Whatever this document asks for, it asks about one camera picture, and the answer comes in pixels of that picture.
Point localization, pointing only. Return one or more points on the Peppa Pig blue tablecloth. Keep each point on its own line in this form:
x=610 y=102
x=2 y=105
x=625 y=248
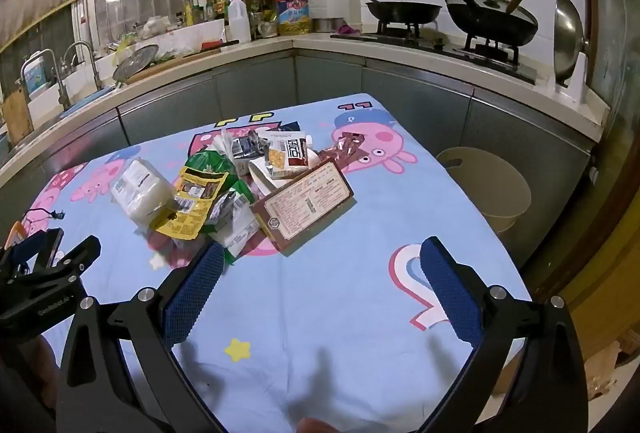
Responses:
x=344 y=327

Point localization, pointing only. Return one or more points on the beige plastic trash bin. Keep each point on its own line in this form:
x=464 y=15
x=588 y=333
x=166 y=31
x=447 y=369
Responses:
x=496 y=188

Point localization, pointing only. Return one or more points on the dark blue milk carton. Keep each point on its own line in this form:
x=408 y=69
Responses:
x=246 y=148

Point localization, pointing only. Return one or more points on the black wok with lid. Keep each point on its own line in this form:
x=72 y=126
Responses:
x=501 y=21

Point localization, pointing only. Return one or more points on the dark red snack wrapper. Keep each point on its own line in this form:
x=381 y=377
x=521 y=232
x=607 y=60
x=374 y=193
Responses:
x=347 y=149

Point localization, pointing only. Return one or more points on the clear plastic bottle green label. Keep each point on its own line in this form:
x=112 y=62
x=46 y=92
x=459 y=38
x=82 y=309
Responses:
x=142 y=192

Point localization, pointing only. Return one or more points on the white plastic bag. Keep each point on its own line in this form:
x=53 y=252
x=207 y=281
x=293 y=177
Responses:
x=231 y=223

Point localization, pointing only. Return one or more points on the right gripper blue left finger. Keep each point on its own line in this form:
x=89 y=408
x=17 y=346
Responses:
x=97 y=392

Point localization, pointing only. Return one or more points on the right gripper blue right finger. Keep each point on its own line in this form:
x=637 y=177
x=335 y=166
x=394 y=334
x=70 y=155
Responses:
x=548 y=392

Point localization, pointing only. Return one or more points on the round glass pot lid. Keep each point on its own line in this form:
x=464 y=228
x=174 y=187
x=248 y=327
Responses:
x=135 y=63

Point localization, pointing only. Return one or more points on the brown cardboard box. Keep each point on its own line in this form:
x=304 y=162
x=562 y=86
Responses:
x=288 y=213

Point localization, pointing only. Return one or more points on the crushed green drink can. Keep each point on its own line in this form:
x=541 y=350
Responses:
x=216 y=163

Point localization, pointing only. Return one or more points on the gas stove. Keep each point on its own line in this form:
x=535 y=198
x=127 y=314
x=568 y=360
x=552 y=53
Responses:
x=482 y=53

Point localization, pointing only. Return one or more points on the white plastic jug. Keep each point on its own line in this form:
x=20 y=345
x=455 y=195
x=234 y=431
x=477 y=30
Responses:
x=239 y=23

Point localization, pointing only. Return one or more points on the black frying pan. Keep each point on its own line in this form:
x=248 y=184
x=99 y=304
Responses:
x=398 y=11

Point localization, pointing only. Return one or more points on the cooking oil bottle blue label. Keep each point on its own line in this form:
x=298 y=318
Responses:
x=293 y=17

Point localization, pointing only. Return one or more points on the white food packet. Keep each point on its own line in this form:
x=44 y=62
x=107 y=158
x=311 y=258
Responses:
x=287 y=154

